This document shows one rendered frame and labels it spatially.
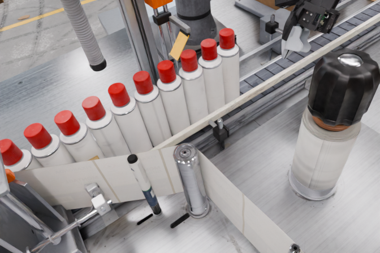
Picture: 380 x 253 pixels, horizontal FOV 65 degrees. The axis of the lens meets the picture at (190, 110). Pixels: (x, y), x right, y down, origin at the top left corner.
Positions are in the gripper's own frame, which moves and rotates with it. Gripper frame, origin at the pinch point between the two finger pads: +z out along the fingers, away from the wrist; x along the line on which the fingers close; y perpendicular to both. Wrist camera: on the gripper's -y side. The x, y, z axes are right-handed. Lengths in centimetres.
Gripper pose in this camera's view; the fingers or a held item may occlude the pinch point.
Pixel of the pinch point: (283, 52)
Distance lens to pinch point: 84.9
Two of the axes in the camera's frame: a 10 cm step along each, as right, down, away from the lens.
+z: -3.0, 8.3, 4.7
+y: 5.5, 5.6, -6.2
